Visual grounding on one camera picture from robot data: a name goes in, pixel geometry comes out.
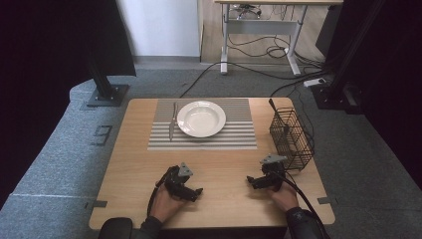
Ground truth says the office chair base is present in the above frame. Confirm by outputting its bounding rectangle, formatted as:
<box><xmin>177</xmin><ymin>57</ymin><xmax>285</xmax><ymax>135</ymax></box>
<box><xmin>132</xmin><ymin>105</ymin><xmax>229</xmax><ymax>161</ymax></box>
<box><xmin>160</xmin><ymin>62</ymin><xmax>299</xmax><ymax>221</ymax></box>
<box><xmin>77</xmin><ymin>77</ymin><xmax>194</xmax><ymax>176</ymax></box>
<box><xmin>230</xmin><ymin>3</ymin><xmax>264</xmax><ymax>20</ymax></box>

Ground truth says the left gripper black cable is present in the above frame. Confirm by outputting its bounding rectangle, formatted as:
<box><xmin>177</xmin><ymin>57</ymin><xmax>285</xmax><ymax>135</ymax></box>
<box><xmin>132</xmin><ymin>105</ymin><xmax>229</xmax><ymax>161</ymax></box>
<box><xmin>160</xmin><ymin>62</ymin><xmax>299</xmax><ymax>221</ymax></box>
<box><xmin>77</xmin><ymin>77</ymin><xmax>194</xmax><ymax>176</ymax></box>
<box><xmin>146</xmin><ymin>171</ymin><xmax>172</xmax><ymax>217</ymax></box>

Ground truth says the coiled black floor cable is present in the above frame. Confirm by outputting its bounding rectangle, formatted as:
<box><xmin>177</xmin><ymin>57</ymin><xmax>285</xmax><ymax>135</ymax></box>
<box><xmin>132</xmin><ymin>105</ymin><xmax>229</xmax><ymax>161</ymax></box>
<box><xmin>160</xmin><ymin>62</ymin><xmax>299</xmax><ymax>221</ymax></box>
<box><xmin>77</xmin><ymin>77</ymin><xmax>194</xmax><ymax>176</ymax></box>
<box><xmin>227</xmin><ymin>33</ymin><xmax>300</xmax><ymax>61</ymax></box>

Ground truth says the grey striped placemat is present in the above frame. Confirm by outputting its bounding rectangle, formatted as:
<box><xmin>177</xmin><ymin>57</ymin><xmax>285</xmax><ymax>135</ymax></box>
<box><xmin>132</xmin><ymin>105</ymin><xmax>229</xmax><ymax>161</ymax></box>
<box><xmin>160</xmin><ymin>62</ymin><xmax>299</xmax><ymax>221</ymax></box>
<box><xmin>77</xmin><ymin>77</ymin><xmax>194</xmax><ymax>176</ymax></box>
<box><xmin>146</xmin><ymin>97</ymin><xmax>259</xmax><ymax>151</ymax></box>

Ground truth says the black metal stand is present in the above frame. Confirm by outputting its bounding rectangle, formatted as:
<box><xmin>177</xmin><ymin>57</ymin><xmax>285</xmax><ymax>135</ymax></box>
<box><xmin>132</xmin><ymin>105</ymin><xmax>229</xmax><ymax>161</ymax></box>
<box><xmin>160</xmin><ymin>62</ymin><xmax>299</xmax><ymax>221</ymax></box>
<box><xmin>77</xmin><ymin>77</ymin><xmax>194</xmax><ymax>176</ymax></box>
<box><xmin>311</xmin><ymin>0</ymin><xmax>387</xmax><ymax>112</ymax></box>
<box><xmin>84</xmin><ymin>46</ymin><xmax>131</xmax><ymax>109</ymax></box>

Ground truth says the white power strip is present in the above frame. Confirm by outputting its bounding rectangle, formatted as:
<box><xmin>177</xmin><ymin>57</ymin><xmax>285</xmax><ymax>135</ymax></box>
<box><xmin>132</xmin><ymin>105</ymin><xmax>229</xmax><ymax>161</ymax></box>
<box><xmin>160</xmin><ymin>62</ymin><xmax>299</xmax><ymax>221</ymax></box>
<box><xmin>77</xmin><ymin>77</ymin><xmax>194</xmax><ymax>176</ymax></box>
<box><xmin>303</xmin><ymin>77</ymin><xmax>328</xmax><ymax>89</ymax></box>

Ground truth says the white plate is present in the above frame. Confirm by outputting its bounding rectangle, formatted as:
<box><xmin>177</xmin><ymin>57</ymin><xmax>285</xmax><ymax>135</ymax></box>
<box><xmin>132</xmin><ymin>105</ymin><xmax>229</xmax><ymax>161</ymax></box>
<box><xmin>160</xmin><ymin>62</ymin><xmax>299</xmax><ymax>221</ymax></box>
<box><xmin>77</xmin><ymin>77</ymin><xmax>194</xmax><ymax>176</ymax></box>
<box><xmin>176</xmin><ymin>100</ymin><xmax>228</xmax><ymax>139</ymax></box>

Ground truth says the white-legged desk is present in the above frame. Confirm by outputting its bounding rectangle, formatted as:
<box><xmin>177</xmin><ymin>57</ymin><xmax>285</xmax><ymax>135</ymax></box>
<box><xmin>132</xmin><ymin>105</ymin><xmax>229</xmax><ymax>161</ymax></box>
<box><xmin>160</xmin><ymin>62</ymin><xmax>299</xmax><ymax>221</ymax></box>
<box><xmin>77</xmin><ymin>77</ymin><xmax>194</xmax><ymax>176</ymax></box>
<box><xmin>213</xmin><ymin>0</ymin><xmax>344</xmax><ymax>77</ymax></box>

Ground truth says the person's left hand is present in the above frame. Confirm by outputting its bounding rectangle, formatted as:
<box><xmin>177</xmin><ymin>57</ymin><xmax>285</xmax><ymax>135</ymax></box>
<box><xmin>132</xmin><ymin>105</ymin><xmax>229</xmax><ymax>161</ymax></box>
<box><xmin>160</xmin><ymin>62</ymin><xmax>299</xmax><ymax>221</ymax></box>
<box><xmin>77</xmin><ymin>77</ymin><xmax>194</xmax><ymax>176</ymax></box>
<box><xmin>150</xmin><ymin>183</ymin><xmax>187</xmax><ymax>224</ymax></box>

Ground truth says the black wire cutlery basket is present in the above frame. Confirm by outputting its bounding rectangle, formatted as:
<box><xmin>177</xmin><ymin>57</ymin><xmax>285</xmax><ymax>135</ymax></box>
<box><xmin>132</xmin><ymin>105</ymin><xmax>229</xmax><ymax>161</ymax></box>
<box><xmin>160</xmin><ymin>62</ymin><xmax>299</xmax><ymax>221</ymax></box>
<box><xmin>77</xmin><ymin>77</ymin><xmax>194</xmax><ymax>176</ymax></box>
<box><xmin>268</xmin><ymin>107</ymin><xmax>316</xmax><ymax>172</ymax></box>

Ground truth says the long black floor cable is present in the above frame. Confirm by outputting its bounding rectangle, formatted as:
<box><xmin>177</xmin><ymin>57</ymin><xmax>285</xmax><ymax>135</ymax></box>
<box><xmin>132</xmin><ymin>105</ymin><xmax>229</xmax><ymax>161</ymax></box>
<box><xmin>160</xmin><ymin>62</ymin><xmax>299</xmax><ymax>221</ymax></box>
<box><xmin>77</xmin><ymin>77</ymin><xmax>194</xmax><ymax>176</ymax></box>
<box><xmin>178</xmin><ymin>61</ymin><xmax>329</xmax><ymax>100</ymax></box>

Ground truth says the silver table knife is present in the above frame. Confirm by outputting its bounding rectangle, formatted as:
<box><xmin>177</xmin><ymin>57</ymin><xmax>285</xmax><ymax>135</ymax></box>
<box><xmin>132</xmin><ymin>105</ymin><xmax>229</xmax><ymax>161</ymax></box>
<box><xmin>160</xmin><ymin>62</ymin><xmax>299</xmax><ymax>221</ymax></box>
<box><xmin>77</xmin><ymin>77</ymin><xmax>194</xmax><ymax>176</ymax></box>
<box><xmin>168</xmin><ymin>101</ymin><xmax>179</xmax><ymax>142</ymax></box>

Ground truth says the black rounded chair part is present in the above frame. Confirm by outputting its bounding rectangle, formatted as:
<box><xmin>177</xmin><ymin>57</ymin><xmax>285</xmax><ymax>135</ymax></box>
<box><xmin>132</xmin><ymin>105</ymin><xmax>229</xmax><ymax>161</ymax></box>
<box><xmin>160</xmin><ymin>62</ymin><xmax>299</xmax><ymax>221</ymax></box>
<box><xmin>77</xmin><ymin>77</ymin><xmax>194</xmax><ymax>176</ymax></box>
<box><xmin>98</xmin><ymin>216</ymin><xmax>134</xmax><ymax>239</ymax></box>

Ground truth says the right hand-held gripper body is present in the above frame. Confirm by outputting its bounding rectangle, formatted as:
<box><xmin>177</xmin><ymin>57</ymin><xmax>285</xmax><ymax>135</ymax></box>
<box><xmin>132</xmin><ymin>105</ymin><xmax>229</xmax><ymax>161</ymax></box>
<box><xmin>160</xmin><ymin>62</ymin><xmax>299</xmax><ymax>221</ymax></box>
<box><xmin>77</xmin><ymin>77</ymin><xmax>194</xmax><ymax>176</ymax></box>
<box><xmin>259</xmin><ymin>153</ymin><xmax>289</xmax><ymax>192</ymax></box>

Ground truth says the person's right hand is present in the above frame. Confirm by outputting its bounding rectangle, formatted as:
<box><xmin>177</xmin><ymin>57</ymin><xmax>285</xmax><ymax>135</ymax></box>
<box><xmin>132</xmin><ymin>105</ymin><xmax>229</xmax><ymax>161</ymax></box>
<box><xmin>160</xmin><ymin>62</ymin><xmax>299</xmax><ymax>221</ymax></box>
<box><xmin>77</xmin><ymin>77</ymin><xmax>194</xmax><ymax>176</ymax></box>
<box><xmin>269</xmin><ymin>181</ymin><xmax>301</xmax><ymax>213</ymax></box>

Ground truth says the black curtain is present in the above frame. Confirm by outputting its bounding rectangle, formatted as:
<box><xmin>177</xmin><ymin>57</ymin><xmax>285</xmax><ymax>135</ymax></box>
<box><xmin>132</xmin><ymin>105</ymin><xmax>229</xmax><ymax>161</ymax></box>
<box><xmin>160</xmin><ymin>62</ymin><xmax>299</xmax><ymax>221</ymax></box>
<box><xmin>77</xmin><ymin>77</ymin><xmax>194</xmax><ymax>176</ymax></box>
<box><xmin>0</xmin><ymin>0</ymin><xmax>137</xmax><ymax>208</ymax></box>
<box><xmin>315</xmin><ymin>0</ymin><xmax>422</xmax><ymax>191</ymax></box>

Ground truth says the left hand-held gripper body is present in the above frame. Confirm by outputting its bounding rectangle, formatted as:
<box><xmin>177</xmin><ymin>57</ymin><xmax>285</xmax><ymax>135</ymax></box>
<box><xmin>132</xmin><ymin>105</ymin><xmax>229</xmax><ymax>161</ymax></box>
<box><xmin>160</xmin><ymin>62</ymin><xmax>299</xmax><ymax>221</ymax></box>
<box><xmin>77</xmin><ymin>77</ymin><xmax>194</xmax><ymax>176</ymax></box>
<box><xmin>163</xmin><ymin>161</ymin><xmax>197</xmax><ymax>201</ymax></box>

